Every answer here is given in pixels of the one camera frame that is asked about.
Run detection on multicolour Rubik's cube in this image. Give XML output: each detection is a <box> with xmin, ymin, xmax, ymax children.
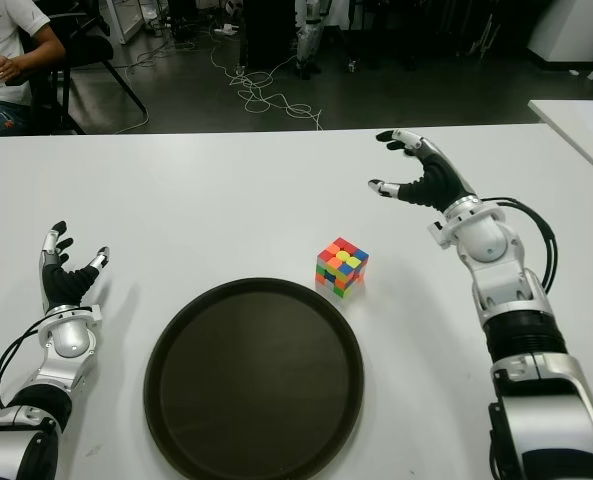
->
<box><xmin>316</xmin><ymin>235</ymin><xmax>371</xmax><ymax>300</ymax></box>

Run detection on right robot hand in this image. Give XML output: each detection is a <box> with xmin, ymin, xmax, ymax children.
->
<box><xmin>368</xmin><ymin>128</ymin><xmax>480</xmax><ymax>214</ymax></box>

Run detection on dark round plate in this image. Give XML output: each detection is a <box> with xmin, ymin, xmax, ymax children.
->
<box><xmin>143</xmin><ymin>277</ymin><xmax>366</xmax><ymax>480</ymax></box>

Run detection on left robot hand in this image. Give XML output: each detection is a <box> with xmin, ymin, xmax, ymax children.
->
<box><xmin>38</xmin><ymin>220</ymin><xmax>111</xmax><ymax>317</ymax></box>

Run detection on white display cabinet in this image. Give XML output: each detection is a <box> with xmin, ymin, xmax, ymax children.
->
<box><xmin>98</xmin><ymin>0</ymin><xmax>145</xmax><ymax>47</ymax></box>

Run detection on seated person white shirt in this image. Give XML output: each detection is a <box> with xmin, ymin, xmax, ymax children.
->
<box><xmin>0</xmin><ymin>0</ymin><xmax>67</xmax><ymax>151</ymax></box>

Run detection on white side table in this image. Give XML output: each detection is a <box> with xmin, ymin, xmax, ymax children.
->
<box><xmin>527</xmin><ymin>99</ymin><xmax>593</xmax><ymax>186</ymax></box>

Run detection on tangled white floor cable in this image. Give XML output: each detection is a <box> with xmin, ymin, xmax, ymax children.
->
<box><xmin>210</xmin><ymin>29</ymin><xmax>325</xmax><ymax>132</ymax></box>

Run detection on black office chair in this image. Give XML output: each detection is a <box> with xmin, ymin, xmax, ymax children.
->
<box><xmin>18</xmin><ymin>0</ymin><xmax>150</xmax><ymax>136</ymax></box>

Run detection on black cabinet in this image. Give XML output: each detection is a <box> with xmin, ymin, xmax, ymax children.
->
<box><xmin>240</xmin><ymin>0</ymin><xmax>300</xmax><ymax>71</ymax></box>

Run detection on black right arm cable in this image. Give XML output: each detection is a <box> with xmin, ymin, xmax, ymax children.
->
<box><xmin>480</xmin><ymin>196</ymin><xmax>560</xmax><ymax>294</ymax></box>

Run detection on white pedestal cabinet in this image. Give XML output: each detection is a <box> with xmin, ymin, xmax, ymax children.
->
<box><xmin>526</xmin><ymin>0</ymin><xmax>593</xmax><ymax>64</ymax></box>

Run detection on silver humanoid robot legs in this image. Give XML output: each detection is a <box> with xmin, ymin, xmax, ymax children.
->
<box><xmin>293</xmin><ymin>0</ymin><xmax>327</xmax><ymax>80</ymax></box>

